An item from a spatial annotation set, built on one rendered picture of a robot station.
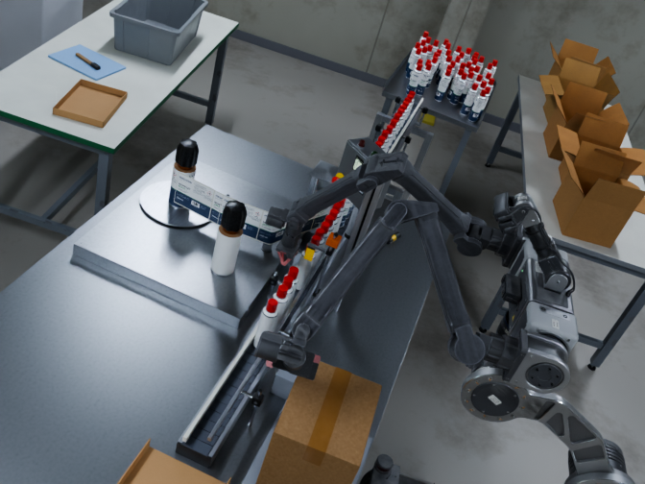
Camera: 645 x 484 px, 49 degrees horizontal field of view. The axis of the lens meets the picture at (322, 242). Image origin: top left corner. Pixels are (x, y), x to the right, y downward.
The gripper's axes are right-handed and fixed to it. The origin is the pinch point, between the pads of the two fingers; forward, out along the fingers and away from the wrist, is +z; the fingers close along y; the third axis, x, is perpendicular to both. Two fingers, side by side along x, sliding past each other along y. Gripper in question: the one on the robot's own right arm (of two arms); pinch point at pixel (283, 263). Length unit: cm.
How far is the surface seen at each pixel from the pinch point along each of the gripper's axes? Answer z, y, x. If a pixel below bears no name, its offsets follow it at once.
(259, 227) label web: 3.2, -18.6, -16.9
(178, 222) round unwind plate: 12, -13, -48
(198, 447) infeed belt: 14, 74, 6
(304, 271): 3.8, -5.2, 7.3
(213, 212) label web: 5.2, -18.1, -36.1
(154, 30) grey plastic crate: 0, -142, -134
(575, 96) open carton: -8, -261, 98
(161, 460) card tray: 19, 80, -2
